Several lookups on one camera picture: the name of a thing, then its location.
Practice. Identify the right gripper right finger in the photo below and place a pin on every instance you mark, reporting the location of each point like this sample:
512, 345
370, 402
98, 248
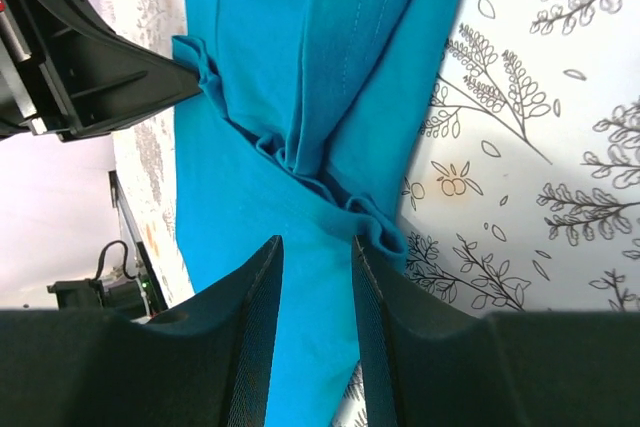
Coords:
425, 363

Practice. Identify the blue t shirt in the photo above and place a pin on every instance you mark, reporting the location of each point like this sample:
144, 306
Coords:
304, 129

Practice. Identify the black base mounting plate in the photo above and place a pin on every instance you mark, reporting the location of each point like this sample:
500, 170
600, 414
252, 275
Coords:
124, 280

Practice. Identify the floral patterned table cloth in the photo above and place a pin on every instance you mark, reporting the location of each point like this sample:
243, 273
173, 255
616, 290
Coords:
523, 190

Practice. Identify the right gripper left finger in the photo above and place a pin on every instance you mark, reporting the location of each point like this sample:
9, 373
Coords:
204, 362

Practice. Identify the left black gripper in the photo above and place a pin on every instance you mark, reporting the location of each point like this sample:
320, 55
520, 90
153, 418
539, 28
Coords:
64, 71

